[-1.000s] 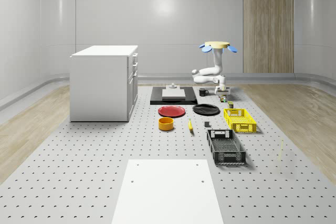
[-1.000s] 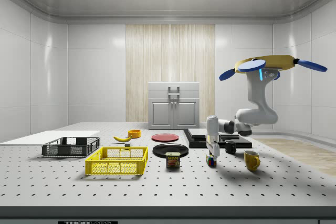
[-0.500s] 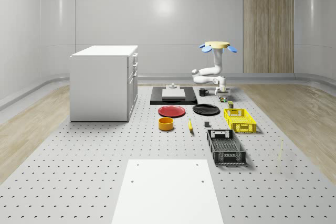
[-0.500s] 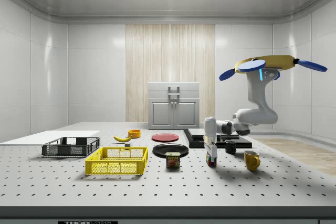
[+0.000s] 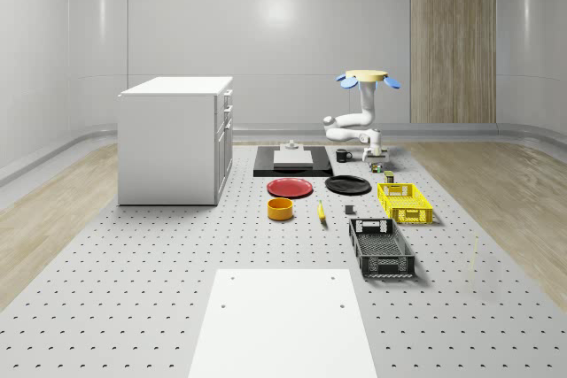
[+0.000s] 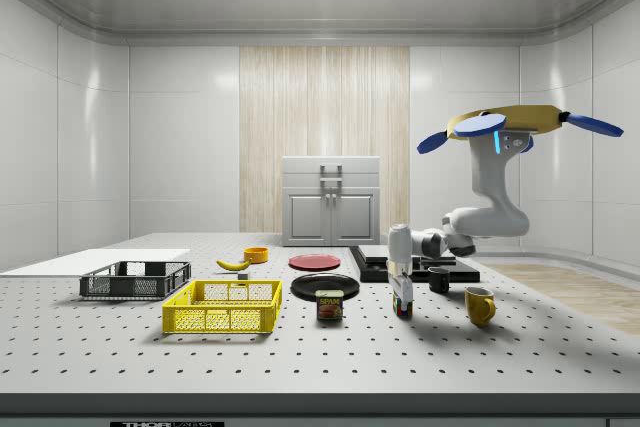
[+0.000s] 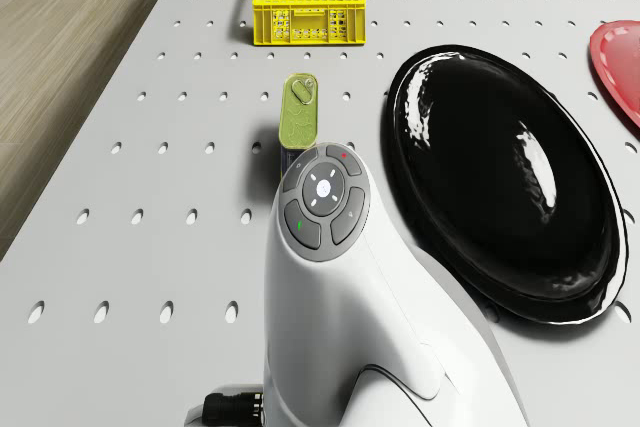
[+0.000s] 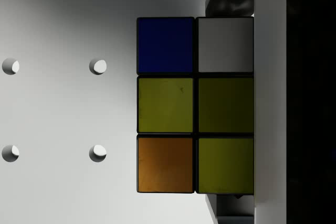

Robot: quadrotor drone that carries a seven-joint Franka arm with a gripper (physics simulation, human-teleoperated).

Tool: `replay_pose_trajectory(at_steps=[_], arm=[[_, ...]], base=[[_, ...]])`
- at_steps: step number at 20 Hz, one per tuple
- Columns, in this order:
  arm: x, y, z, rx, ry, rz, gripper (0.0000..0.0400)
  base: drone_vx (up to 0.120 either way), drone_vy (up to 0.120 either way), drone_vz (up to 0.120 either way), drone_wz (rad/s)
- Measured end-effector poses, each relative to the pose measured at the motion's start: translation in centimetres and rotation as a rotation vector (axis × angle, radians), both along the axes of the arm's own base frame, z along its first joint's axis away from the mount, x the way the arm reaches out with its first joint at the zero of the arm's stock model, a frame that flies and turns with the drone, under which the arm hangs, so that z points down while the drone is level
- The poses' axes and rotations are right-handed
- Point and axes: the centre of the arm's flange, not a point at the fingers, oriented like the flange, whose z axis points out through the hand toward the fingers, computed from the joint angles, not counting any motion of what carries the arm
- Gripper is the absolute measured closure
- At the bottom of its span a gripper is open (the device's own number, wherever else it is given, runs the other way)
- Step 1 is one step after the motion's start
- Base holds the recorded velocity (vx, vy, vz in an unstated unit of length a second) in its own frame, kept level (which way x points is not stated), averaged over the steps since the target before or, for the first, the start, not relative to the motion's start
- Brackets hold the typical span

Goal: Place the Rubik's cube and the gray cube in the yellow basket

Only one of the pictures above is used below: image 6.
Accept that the black mug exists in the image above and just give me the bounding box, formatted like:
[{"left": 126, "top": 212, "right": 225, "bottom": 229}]
[{"left": 427, "top": 266, "right": 451, "bottom": 295}]

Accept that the dark grey basket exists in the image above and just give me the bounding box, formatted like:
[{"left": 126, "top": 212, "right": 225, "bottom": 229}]
[{"left": 79, "top": 260, "right": 193, "bottom": 300}]

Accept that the red plate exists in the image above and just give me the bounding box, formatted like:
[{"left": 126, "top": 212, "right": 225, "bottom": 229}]
[{"left": 288, "top": 253, "right": 342, "bottom": 272}]

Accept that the drone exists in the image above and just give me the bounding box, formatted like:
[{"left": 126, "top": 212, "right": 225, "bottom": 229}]
[{"left": 416, "top": 104, "right": 626, "bottom": 155}]

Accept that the yellow mug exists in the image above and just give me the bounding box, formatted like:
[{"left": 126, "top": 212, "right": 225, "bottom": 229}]
[{"left": 464, "top": 286, "right": 498, "bottom": 327}]

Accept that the banana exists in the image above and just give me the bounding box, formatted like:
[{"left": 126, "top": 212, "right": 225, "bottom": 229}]
[{"left": 215, "top": 257, "right": 253, "bottom": 273}]

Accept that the flat-sided can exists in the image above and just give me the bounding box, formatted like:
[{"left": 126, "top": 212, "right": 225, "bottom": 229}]
[{"left": 315, "top": 289, "right": 345, "bottom": 322}]

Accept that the yellow basket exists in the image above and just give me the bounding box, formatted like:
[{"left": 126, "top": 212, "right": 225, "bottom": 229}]
[{"left": 161, "top": 279, "right": 284, "bottom": 335}]

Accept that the puzzle cube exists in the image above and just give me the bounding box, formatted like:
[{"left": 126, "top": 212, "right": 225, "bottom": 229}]
[{"left": 392, "top": 293, "right": 414, "bottom": 320}]

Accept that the black plate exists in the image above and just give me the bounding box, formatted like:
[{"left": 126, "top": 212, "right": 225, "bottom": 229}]
[{"left": 290, "top": 273, "right": 361, "bottom": 301}]

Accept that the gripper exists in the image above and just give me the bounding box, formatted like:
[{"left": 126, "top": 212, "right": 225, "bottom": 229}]
[{"left": 391, "top": 271, "right": 415, "bottom": 305}]

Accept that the white cabinet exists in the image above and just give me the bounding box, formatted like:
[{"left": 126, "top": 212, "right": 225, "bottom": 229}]
[{"left": 281, "top": 155, "right": 381, "bottom": 248}]

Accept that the white board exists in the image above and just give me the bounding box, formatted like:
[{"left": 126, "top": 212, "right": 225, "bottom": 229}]
[{"left": 0, "top": 248, "right": 192, "bottom": 278}]

